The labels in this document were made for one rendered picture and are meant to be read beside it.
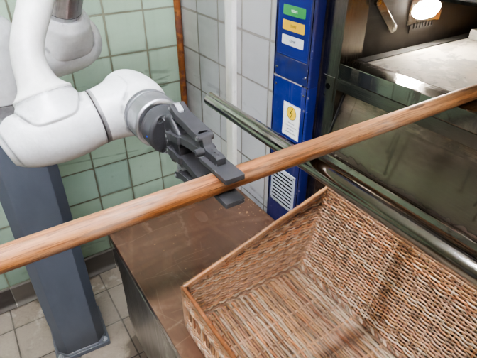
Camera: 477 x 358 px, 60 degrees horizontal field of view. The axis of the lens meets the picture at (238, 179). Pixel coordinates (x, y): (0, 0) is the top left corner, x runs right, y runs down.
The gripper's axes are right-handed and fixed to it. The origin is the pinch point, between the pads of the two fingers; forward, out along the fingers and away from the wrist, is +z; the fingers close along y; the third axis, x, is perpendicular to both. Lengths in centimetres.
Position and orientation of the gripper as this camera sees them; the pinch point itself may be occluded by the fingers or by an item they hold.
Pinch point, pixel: (222, 180)
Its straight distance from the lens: 56.8
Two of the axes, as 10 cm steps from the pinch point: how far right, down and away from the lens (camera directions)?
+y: 0.0, 8.4, 5.5
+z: 5.4, 4.6, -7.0
